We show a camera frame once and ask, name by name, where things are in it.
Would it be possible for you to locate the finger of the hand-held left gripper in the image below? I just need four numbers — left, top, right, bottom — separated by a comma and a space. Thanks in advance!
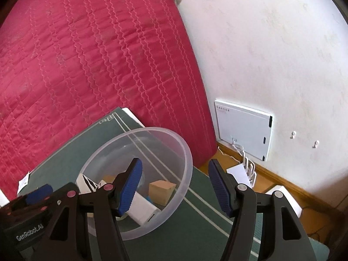
8, 184, 53, 212
0, 198, 55, 223

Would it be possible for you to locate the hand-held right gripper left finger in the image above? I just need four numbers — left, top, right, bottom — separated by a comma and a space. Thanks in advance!
31, 158, 143, 261

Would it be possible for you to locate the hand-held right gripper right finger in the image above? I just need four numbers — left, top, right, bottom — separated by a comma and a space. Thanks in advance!
208, 158, 317, 261

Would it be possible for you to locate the light wooden block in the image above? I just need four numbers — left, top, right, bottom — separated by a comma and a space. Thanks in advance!
149, 181, 177, 206

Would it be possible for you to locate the white black-striped triangular block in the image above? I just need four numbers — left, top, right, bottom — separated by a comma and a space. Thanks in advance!
76, 174, 98, 193

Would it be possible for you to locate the clear plastic bowl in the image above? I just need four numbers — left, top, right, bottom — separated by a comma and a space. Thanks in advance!
77, 127, 193, 241

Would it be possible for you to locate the white paper slip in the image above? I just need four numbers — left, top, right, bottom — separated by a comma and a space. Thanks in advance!
18, 172, 30, 190

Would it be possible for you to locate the white router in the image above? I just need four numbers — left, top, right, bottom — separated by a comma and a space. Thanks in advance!
231, 139, 257, 189

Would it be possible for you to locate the green table mat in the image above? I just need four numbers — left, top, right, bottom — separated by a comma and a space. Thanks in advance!
19, 107, 331, 261

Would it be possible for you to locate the white cardboard box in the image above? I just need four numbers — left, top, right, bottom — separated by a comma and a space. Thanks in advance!
265, 185, 302, 218

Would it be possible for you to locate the red quilted blanket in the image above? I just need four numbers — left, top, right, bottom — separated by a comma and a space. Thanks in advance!
0, 0, 218, 200

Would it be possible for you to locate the white wall-mounted box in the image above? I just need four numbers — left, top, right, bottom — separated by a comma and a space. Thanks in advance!
214, 99, 273, 161

